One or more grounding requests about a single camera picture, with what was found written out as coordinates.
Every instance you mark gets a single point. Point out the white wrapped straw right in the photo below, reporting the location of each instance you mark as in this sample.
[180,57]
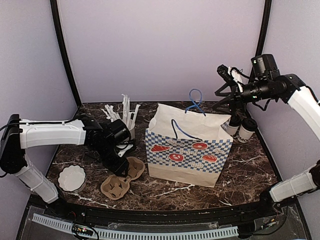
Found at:
[132,117]

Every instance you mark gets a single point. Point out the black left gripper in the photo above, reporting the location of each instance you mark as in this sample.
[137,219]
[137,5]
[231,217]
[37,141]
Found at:
[118,168]

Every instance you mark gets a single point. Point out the black coffee cup lid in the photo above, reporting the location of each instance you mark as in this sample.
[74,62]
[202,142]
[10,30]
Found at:
[249,124]

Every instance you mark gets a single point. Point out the white paper coffee cup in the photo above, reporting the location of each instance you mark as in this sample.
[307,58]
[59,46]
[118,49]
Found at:
[232,130]

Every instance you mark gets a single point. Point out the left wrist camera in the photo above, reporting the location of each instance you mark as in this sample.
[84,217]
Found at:
[125,149]

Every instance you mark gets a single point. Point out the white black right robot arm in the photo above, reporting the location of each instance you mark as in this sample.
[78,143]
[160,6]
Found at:
[269,84]

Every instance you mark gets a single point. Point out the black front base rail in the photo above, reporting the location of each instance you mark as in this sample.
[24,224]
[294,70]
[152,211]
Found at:
[177,206]

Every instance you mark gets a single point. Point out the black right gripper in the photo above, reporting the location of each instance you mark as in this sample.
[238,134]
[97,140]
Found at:
[235,94]

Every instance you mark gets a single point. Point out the white fluted ceramic dish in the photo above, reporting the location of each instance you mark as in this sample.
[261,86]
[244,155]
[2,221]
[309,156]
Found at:
[72,179]

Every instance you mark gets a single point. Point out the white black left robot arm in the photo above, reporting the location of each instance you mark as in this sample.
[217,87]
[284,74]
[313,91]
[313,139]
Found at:
[21,134]

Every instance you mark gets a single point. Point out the brown cardboard cup carrier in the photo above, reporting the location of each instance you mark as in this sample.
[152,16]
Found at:
[115,187]

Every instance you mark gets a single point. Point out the blue checkered paper bag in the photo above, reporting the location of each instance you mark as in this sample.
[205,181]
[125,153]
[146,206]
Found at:
[187,147]

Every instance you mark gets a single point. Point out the right black frame post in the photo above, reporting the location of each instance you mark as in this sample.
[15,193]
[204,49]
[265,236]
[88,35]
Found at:
[264,27]

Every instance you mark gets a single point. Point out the white wrapped straw upright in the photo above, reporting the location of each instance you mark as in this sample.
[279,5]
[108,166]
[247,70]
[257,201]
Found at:
[125,108]

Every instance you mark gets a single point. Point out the paper cup holding straws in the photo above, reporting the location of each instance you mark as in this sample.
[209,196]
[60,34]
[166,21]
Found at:
[132,132]

